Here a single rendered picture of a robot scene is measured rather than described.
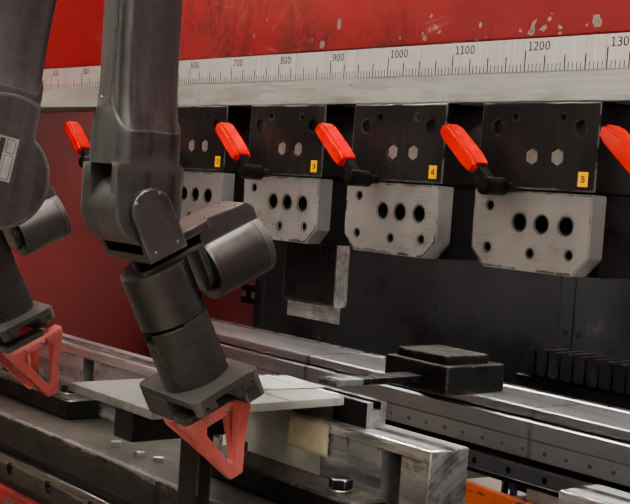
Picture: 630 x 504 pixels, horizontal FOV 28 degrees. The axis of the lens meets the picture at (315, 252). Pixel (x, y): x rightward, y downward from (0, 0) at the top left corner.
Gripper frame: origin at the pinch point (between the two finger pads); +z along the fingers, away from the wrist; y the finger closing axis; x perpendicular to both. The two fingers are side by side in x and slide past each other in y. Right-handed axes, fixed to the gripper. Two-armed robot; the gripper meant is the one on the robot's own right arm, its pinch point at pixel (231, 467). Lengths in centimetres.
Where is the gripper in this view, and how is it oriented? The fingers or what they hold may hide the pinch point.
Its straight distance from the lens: 110.3
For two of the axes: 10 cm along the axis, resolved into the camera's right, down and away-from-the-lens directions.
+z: 3.1, 9.0, 3.0
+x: -7.6, 4.3, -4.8
